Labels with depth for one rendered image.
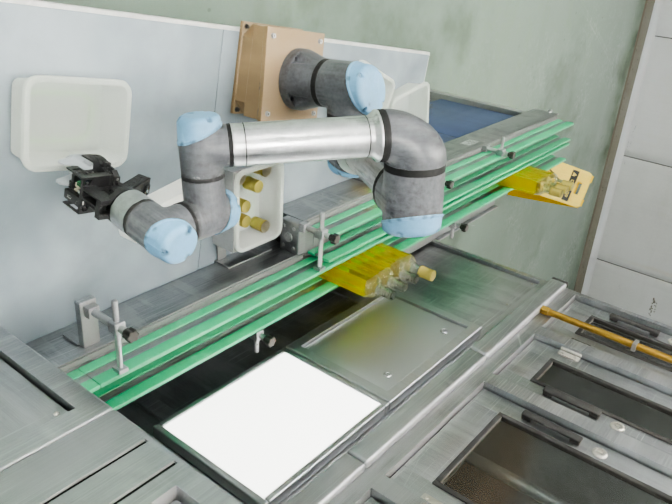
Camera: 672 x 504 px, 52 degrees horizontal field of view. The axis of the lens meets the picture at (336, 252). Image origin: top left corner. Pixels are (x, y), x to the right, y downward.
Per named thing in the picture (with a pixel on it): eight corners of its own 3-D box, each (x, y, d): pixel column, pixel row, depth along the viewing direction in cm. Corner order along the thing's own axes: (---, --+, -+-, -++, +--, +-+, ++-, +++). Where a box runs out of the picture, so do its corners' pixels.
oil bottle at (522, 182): (491, 182, 281) (557, 202, 265) (493, 169, 278) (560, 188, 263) (497, 179, 285) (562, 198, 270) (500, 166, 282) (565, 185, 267)
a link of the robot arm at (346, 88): (344, 55, 169) (390, 60, 162) (344, 109, 175) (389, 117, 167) (314, 61, 160) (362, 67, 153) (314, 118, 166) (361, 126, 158)
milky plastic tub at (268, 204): (213, 245, 181) (236, 255, 176) (212, 164, 171) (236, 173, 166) (259, 226, 194) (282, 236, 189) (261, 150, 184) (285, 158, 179)
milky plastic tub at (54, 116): (-2, 66, 123) (25, 74, 118) (106, 73, 140) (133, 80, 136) (-3, 162, 128) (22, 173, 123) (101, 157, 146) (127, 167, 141)
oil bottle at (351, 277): (312, 275, 200) (372, 301, 188) (313, 258, 197) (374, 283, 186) (325, 269, 204) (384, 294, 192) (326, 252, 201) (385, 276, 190)
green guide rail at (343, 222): (308, 230, 190) (330, 239, 186) (308, 226, 190) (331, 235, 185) (557, 121, 316) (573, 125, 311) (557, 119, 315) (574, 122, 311)
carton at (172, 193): (113, 212, 153) (130, 220, 150) (195, 170, 168) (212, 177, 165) (119, 235, 156) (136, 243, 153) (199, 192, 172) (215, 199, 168)
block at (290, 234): (277, 248, 193) (296, 256, 190) (278, 217, 189) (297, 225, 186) (286, 244, 196) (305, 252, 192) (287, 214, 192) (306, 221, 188)
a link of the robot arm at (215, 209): (242, 173, 122) (192, 189, 114) (245, 231, 127) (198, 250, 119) (212, 165, 127) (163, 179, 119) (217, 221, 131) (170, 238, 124)
